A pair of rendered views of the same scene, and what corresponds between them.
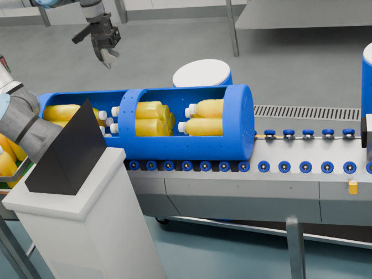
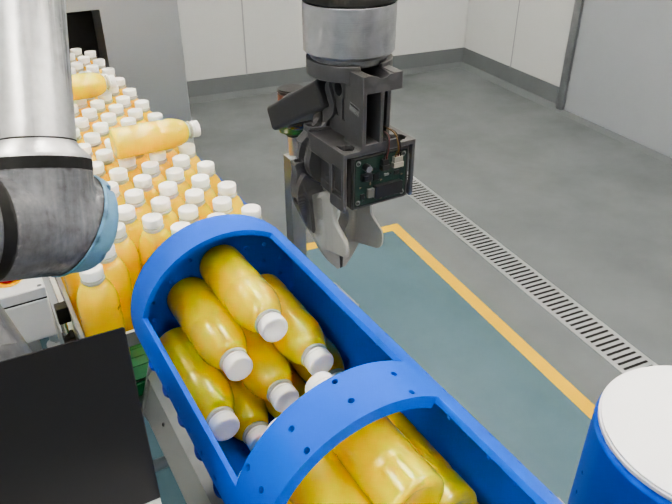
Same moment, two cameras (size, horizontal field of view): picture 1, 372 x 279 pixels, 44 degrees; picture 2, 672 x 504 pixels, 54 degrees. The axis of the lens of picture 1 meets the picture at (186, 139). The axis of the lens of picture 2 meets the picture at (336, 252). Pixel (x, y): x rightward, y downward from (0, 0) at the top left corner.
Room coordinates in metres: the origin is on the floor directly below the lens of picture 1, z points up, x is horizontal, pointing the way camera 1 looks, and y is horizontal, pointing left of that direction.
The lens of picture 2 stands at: (1.15, -0.12, 1.71)
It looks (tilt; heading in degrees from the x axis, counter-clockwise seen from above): 31 degrees down; 36
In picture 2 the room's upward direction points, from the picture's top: straight up
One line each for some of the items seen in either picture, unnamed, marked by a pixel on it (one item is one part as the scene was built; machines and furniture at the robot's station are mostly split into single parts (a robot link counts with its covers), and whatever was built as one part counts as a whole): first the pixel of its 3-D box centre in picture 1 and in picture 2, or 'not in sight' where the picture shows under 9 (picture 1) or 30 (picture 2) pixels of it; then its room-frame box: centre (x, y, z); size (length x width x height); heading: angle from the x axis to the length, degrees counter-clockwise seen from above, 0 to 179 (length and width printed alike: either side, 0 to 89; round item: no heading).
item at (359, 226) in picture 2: (112, 55); (363, 229); (1.60, 0.19, 1.40); 0.06 x 0.03 x 0.09; 67
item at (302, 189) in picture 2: (98, 48); (317, 185); (1.58, 0.22, 1.45); 0.05 x 0.02 x 0.09; 157
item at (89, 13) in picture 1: (93, 9); (352, 29); (1.59, 0.19, 1.59); 0.08 x 0.08 x 0.05
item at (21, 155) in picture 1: (16, 141); not in sight; (1.84, 0.76, 0.99); 0.07 x 0.07 x 0.19
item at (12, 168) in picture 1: (7, 168); (102, 319); (1.65, 0.78, 0.99); 0.07 x 0.07 x 0.19
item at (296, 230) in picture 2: not in sight; (300, 338); (2.24, 0.81, 0.55); 0.04 x 0.04 x 1.10; 67
